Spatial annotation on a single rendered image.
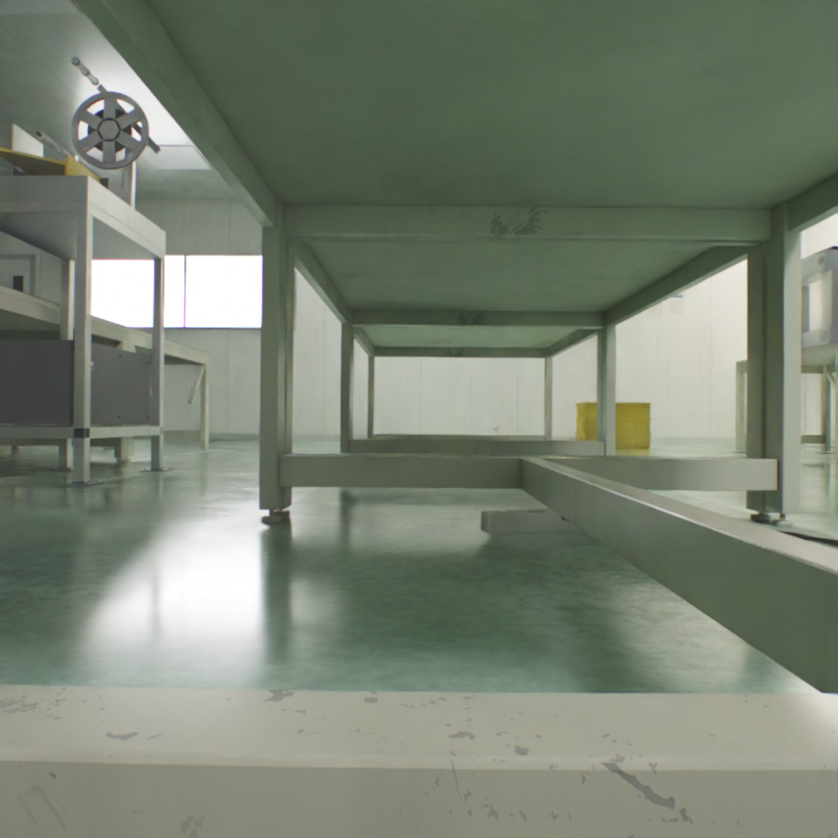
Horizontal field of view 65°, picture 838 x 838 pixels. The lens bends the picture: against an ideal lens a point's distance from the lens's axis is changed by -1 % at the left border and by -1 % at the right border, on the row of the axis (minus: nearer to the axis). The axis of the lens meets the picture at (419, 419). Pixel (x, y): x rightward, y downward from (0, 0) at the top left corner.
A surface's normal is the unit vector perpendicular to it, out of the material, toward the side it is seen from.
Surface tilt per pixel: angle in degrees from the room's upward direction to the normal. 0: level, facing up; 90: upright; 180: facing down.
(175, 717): 0
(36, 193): 90
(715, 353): 90
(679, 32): 180
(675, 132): 180
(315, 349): 90
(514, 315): 90
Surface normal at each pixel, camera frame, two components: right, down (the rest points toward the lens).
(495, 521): 0.24, 0.00
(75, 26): -0.01, 1.00
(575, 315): 0.00, 0.00
